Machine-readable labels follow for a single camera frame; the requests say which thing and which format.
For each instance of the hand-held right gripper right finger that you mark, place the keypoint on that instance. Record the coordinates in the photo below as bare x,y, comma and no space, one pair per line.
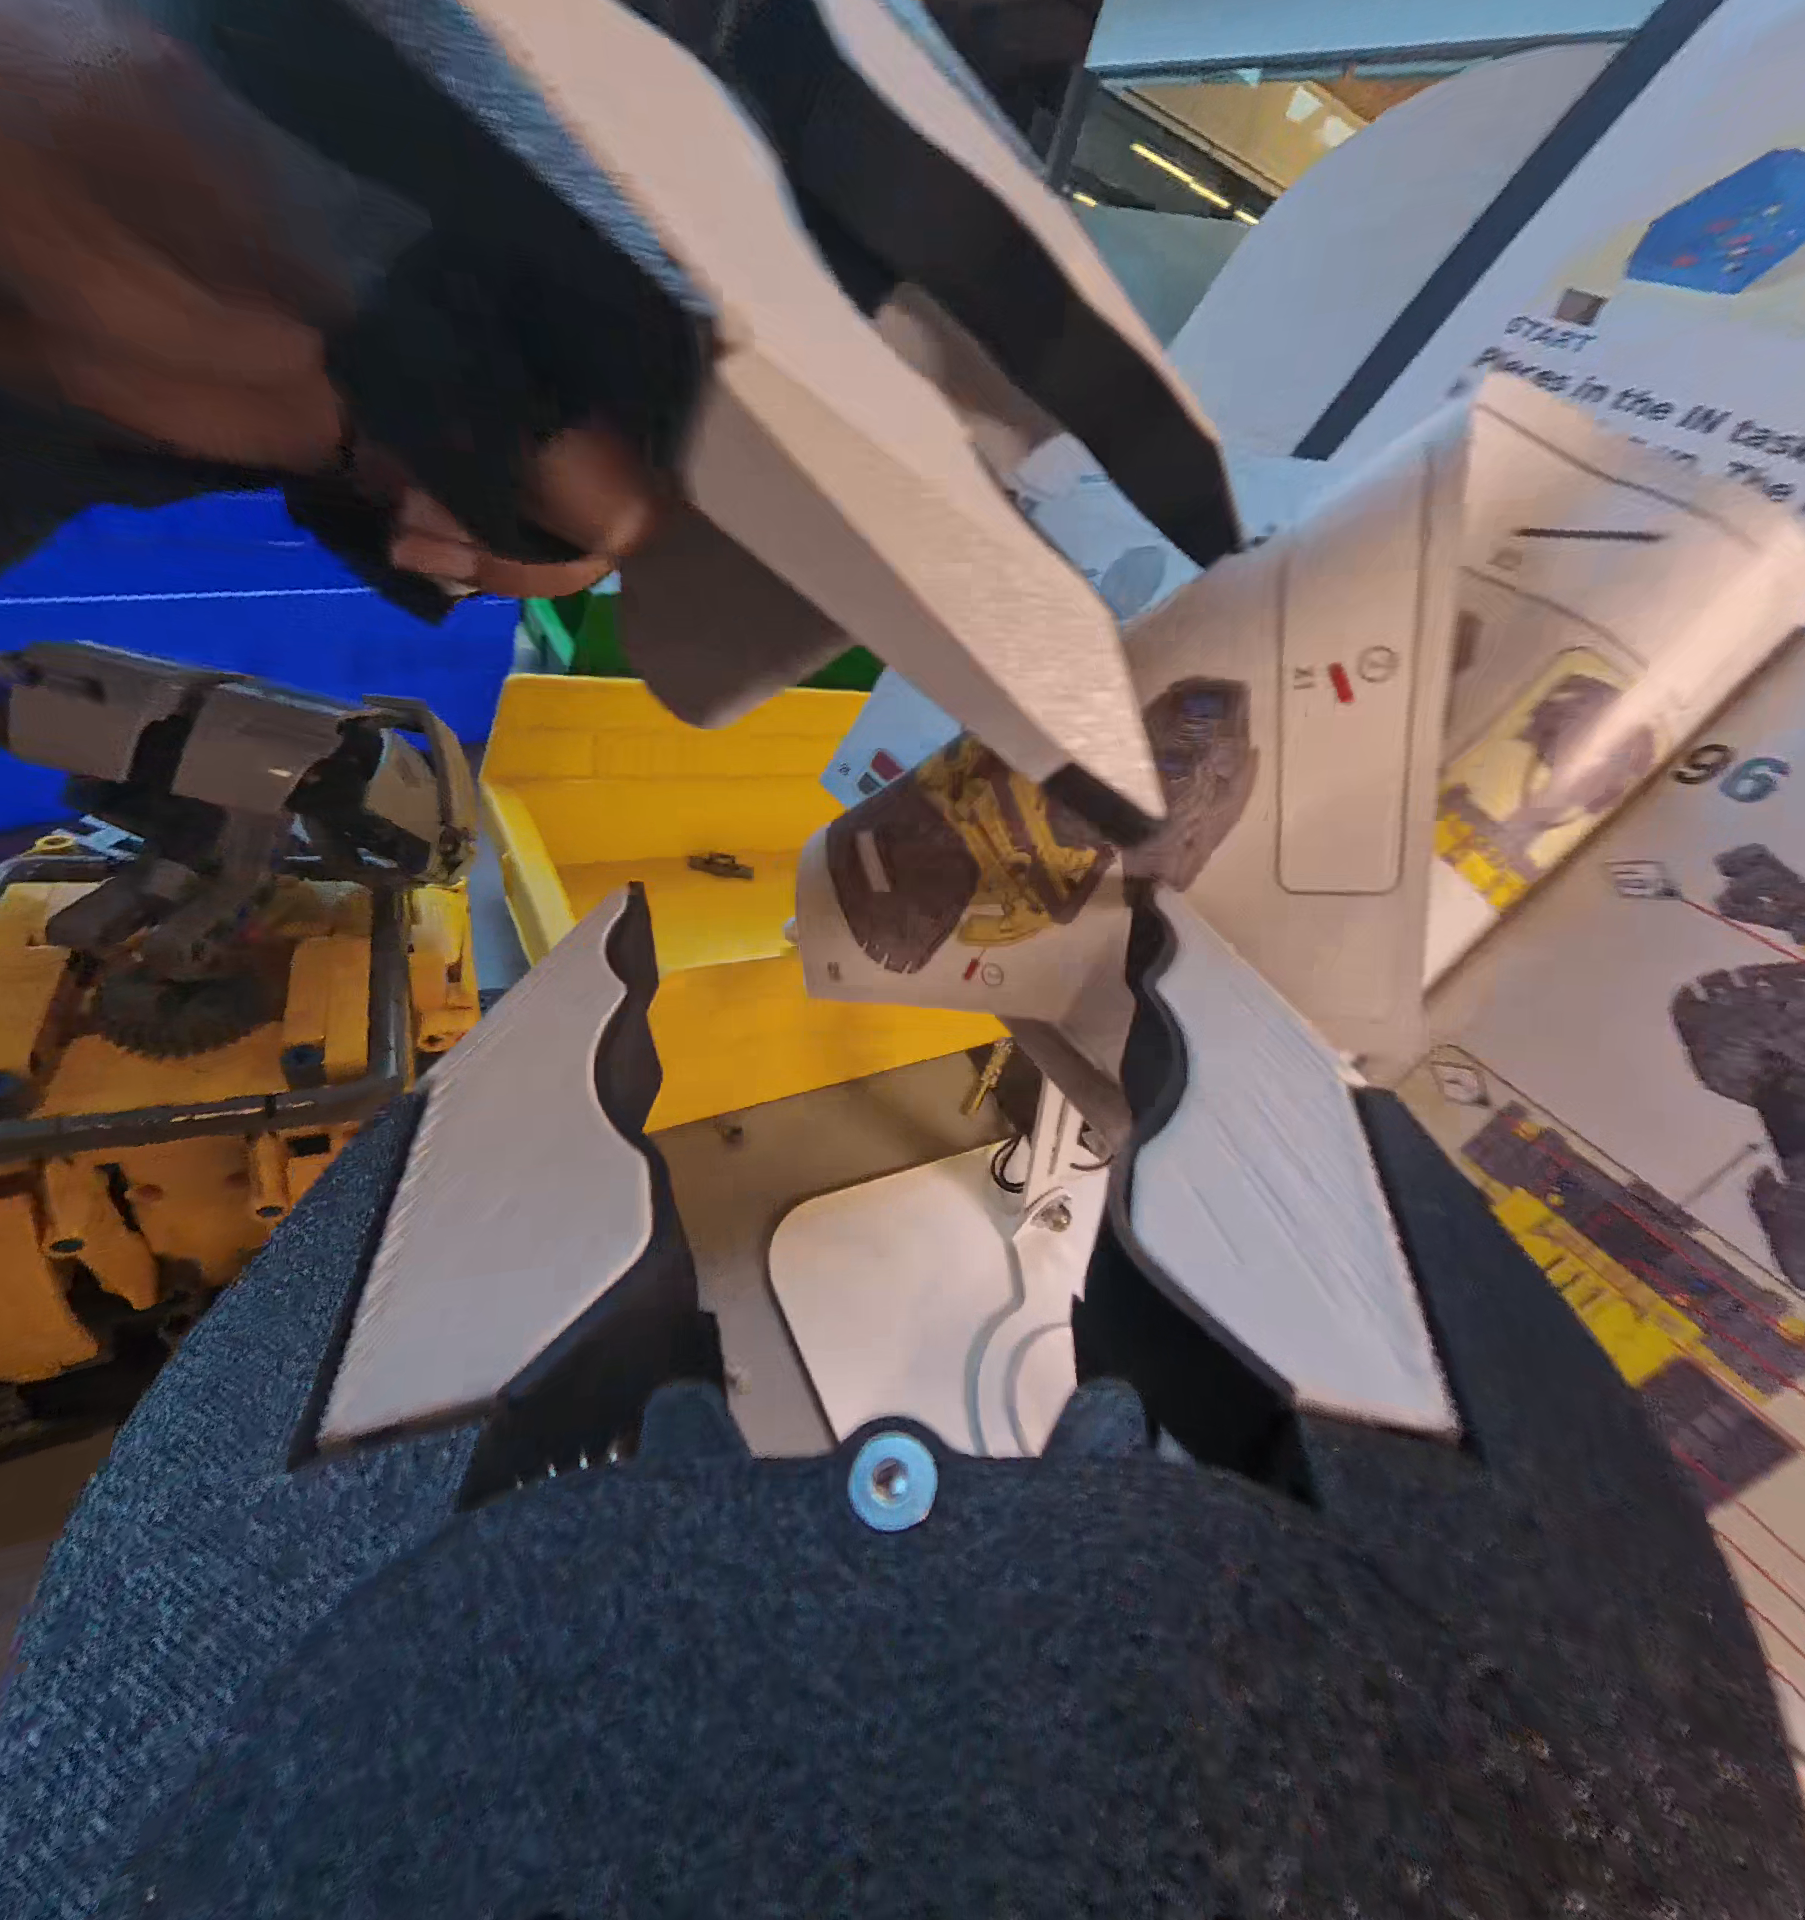
1279,1232

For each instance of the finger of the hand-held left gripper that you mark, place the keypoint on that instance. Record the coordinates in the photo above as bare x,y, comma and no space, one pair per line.
843,481
1055,274

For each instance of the blue plastic bin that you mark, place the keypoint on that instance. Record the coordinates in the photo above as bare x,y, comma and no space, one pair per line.
184,585

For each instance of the yellow tracked toy robot body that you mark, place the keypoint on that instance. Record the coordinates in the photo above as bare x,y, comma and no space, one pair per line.
152,1171

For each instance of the small dark building piece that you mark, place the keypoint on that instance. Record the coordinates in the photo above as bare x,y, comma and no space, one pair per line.
718,870

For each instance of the green plastic bin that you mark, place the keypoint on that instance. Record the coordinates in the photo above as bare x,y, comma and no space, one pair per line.
573,631

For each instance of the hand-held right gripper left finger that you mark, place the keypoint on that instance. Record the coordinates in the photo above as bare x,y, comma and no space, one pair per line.
515,1232

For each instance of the yellow plastic bin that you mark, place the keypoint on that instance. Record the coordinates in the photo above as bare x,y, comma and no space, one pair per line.
782,1035

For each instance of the white book stand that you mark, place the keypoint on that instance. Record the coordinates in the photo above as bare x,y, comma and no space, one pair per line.
901,1277

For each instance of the building instruction booklet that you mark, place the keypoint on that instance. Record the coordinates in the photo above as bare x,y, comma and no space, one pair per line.
1623,602

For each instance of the grey toy robot head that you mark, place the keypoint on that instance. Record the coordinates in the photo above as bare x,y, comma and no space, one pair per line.
212,754

